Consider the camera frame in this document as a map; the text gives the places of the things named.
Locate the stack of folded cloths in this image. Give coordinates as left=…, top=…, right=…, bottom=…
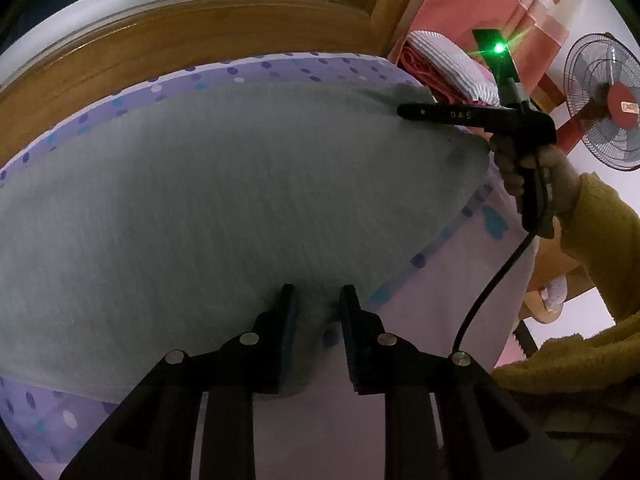
left=407, top=30, right=501, bottom=106

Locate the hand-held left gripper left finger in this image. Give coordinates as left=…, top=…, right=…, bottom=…
left=59, top=283, right=302, bottom=480

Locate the grey fleece cloth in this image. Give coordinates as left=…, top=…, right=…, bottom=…
left=0, top=80, right=493, bottom=401

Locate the person's right forearm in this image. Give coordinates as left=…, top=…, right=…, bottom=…
left=557, top=172, right=640, bottom=321

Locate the wooden window sill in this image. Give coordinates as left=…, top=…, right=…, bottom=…
left=0, top=0, right=598, bottom=311

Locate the black cable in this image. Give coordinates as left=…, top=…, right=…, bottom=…
left=451, top=227, right=541, bottom=358

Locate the standing fan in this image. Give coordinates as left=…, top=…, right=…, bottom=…
left=552, top=32, right=640, bottom=173

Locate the pink folded cloth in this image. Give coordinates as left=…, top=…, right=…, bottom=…
left=472, top=57, right=501, bottom=91

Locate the person's right hand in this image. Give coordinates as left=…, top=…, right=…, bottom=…
left=489, top=135, right=582, bottom=222

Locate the red folded cloth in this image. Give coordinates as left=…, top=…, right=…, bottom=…
left=400, top=45, right=481, bottom=106

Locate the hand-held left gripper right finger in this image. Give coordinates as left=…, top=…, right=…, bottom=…
left=338, top=284, right=581, bottom=480

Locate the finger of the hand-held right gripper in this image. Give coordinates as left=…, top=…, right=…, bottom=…
left=397, top=102, right=446, bottom=124

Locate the purple dotted bed sheet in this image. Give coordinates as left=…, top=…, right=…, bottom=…
left=0, top=52, right=538, bottom=480

